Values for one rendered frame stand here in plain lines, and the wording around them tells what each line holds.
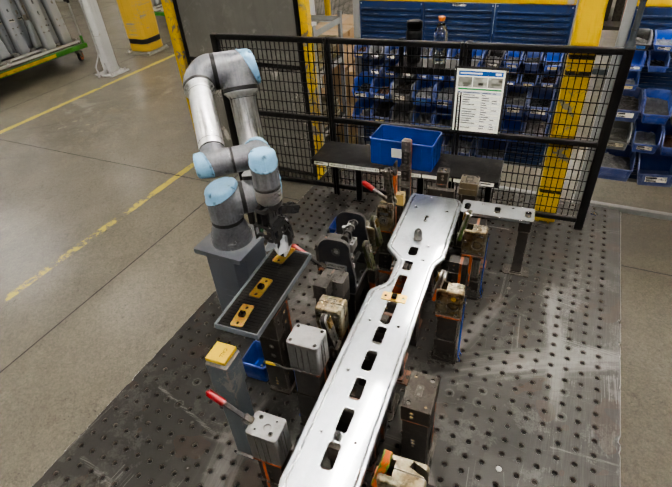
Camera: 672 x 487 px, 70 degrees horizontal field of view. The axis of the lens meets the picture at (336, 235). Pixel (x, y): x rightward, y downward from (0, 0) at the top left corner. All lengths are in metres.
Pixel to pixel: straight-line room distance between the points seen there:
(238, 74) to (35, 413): 2.15
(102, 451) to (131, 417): 0.13
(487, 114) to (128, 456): 1.94
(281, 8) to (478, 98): 1.81
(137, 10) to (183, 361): 7.48
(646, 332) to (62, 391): 3.23
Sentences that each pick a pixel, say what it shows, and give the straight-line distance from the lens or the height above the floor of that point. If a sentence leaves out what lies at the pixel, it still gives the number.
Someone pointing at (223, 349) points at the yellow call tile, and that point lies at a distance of 1.34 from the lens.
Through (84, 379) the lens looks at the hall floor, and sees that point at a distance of 3.11.
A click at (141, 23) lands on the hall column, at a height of 0.48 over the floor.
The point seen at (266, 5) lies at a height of 1.47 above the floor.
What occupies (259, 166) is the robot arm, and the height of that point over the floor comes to 1.54.
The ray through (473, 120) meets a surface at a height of 1.21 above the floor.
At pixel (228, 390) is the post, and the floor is 1.05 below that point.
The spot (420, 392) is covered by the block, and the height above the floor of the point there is 1.03.
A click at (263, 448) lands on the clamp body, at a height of 1.01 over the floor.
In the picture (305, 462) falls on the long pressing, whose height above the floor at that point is 1.00.
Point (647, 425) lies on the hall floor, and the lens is 2.81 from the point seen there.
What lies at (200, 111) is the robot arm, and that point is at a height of 1.61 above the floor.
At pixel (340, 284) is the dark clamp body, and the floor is 1.07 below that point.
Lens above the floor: 2.14
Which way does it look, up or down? 36 degrees down
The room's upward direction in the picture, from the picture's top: 5 degrees counter-clockwise
